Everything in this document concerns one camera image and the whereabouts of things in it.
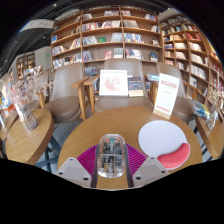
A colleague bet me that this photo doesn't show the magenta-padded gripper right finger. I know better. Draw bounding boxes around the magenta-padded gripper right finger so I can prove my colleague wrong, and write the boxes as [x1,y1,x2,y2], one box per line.
[124,143,170,189]

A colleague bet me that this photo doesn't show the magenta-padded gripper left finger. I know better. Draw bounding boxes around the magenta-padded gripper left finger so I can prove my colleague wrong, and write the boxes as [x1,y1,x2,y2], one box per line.
[54,143,100,188]

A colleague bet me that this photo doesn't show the white mouse pad red wrist rest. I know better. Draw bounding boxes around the white mouse pad red wrist rest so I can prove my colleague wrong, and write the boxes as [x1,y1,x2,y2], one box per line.
[137,119,191,171]

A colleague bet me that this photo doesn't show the round wooden side table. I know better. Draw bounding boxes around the round wooden side table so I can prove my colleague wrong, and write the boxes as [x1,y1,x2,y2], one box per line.
[195,113,224,161]
[4,107,56,166]

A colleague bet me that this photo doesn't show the glass vase with pink flowers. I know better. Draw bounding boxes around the glass vase with pink flowers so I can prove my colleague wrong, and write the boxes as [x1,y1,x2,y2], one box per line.
[7,71,54,131]

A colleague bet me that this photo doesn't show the beige wooden armchair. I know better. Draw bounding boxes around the beige wooden armchair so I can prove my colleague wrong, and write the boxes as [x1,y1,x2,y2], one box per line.
[43,62,90,124]
[83,58,154,114]
[156,61,196,123]

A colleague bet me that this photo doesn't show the white red standing sign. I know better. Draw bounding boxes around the white red standing sign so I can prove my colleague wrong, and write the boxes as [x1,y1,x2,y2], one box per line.
[152,72,181,120]

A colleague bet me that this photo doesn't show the dark cover book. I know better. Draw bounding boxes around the dark cover book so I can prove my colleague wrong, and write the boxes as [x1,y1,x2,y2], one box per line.
[127,76,145,98]

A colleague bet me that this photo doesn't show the stack of books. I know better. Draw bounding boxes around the stack of books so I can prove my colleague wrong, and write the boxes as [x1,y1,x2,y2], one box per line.
[191,99,211,119]

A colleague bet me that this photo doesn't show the white framed picture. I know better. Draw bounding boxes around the white framed picture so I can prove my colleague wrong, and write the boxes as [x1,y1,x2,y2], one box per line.
[98,69,129,97]

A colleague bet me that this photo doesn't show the light blue book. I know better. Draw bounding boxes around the light blue book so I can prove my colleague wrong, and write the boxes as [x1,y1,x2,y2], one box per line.
[146,73,160,83]

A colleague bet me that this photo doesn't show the small distant wooden bookshelf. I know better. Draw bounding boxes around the small distant wooden bookshelf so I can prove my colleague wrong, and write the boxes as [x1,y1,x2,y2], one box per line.
[15,52,37,80]

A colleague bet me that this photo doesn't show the curved wooden bookshelf with books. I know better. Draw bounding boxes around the curved wooden bookshelf with books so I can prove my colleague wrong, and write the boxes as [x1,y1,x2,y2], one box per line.
[159,13,224,124]

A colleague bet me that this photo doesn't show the wide wooden bookshelf with books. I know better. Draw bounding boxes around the wide wooden bookshelf with books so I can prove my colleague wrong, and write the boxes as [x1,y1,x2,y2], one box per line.
[49,4,163,73]

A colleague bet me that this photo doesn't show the white hanging ceiling panel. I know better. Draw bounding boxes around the white hanging ceiling panel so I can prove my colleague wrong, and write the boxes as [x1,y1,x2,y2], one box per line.
[19,18,56,33]

